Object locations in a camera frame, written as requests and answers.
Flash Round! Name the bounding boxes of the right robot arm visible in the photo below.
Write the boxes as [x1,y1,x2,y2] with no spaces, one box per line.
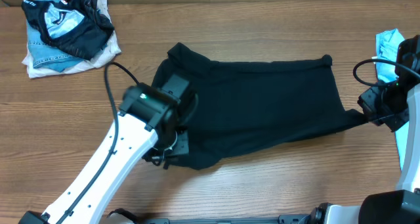
[297,35,419,224]

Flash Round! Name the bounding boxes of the light blue garment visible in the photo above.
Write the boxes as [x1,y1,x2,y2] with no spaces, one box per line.
[374,29,409,169]

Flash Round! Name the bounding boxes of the folded white cloth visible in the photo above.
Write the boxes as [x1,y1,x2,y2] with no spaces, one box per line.
[22,0,121,78]

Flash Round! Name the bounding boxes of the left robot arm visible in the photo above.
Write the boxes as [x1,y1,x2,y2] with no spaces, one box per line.
[19,74,198,224]

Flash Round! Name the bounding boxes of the folded blue denim jeans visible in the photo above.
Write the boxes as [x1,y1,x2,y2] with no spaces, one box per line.
[27,0,85,73]

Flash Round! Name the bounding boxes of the black and grey jersey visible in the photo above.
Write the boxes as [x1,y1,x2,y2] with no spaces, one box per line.
[21,0,114,60]

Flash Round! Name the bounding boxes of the black t-shirt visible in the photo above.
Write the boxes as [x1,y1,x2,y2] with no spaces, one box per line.
[152,43,367,170]

